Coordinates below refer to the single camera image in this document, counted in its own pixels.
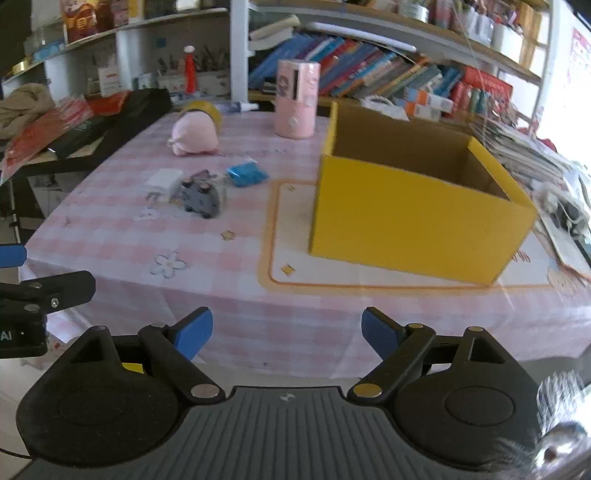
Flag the orange and white boxes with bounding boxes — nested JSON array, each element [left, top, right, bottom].
[[402, 88, 455, 123]]

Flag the pink plush toy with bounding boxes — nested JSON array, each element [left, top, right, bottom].
[[167, 111, 221, 158]]

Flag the pen holder tray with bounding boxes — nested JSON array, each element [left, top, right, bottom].
[[156, 55, 232, 97]]

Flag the red bottle with white cap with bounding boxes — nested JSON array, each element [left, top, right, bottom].
[[183, 45, 199, 95]]

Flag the pink cylindrical humidifier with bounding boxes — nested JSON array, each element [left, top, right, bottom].
[[275, 59, 321, 139]]

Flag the beige cloth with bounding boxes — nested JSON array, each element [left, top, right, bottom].
[[0, 84, 56, 139]]

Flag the row of colourful books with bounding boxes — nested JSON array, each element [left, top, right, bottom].
[[249, 32, 514, 121]]

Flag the large black case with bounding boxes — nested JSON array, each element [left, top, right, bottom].
[[90, 88, 173, 160]]

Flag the white charger plug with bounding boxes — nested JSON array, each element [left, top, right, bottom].
[[144, 168, 184, 204]]

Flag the yellow cardboard box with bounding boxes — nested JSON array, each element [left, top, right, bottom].
[[308, 102, 539, 285]]

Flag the red printed packets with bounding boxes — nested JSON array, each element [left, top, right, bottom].
[[0, 95, 95, 183]]

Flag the white shelf unit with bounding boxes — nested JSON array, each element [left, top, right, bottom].
[[0, 0, 557, 109]]

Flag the pile of lying books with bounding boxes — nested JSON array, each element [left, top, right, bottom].
[[248, 14, 302, 51]]

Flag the yellow tape roll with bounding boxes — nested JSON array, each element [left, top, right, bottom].
[[180, 100, 223, 132]]

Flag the loose papers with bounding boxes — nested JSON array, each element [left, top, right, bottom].
[[538, 212, 591, 278]]

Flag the stack of newspapers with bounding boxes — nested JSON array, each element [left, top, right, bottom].
[[466, 111, 583, 186]]

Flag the red and gold figure box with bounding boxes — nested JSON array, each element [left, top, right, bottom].
[[60, 0, 100, 44]]

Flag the white power strip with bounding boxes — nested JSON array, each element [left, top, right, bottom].
[[538, 182, 591, 232]]

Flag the pink checked tablecloth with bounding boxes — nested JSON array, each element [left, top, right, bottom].
[[25, 108, 591, 380]]

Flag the small clear packet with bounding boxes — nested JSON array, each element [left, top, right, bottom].
[[187, 170, 229, 197]]

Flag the flat black box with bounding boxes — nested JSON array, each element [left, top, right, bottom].
[[47, 114, 114, 160]]

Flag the red folder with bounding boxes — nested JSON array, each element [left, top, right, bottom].
[[85, 91, 130, 117]]

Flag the wall poster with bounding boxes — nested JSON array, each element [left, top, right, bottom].
[[570, 25, 591, 89]]

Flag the grey toy car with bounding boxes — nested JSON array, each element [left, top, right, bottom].
[[180, 178, 221, 219]]

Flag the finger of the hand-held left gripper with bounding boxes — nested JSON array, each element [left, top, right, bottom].
[[0, 271, 97, 320], [0, 244, 27, 269]]

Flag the white box with red label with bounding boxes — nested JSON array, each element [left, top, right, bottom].
[[97, 65, 122, 95]]

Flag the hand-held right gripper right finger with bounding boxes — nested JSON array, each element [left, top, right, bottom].
[[346, 307, 522, 407]]

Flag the white pen cup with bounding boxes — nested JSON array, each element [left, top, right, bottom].
[[492, 21, 523, 66]]

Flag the blue packet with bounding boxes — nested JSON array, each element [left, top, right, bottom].
[[225, 161, 269, 189]]

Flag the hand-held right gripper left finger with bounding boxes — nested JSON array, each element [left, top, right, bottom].
[[69, 307, 227, 408]]

